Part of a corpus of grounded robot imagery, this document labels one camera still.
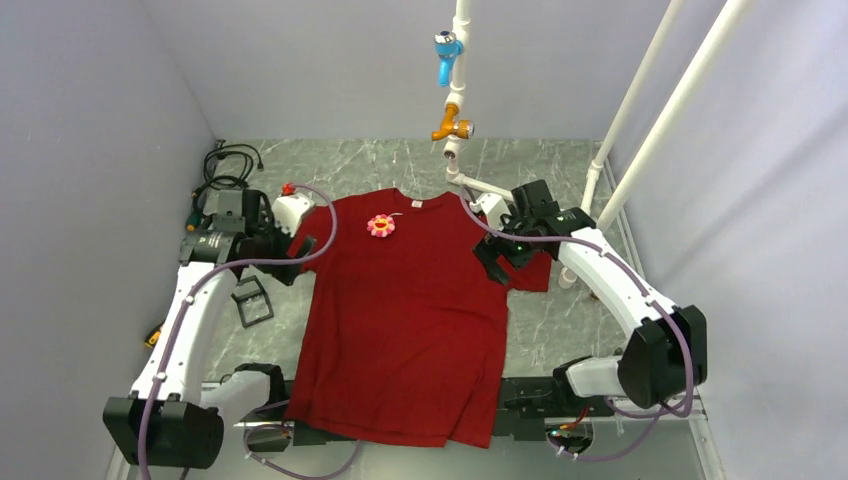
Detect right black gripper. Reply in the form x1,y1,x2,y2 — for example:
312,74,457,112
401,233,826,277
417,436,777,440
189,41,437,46
472,205,536,285

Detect pink flower brooch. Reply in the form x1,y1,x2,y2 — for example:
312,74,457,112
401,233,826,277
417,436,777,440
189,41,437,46
366,214,396,238

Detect red t-shirt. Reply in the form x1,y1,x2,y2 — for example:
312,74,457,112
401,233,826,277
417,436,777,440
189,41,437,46
286,188,551,448

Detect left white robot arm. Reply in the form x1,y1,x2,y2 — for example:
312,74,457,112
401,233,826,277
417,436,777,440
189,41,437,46
102,189,315,469

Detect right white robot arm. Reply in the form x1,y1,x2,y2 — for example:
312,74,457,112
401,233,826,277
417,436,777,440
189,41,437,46
460,180,707,418

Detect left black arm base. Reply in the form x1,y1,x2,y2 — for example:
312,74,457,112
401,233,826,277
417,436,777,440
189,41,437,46
217,362,353,453

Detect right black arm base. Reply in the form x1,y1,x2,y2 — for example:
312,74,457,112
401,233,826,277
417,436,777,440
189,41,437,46
492,377,614,455

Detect orange valve tap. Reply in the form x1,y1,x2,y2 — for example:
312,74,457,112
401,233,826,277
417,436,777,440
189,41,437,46
430,102,475,141

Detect blue valve tap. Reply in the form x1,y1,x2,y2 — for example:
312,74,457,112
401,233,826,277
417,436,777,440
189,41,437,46
434,30,464,87

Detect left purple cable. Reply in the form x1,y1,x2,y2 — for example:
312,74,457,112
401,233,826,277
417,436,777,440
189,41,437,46
136,183,339,480

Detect purple cable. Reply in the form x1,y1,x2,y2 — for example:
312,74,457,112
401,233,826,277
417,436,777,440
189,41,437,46
458,187,697,464
136,183,339,480

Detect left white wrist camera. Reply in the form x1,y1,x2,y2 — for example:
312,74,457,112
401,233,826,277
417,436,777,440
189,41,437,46
271,183,315,237

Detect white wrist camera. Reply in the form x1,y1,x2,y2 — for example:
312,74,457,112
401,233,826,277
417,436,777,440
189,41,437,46
271,183,315,237
469,193,512,231

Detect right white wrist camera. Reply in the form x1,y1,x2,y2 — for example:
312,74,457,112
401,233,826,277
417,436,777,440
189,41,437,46
469,193,512,231

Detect black coiled cable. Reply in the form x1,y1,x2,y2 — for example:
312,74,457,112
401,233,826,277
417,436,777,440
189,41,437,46
185,139,266,233

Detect yellow handled screwdriver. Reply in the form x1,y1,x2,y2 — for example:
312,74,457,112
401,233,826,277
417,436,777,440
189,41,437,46
143,322,164,349

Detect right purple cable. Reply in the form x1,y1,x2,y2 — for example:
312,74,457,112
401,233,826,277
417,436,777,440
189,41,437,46
458,187,697,464

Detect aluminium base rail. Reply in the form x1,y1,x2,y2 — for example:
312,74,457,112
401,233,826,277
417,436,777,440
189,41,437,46
105,370,730,480

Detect white PVC pipe frame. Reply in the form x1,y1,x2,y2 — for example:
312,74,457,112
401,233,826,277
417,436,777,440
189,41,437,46
442,0,757,290

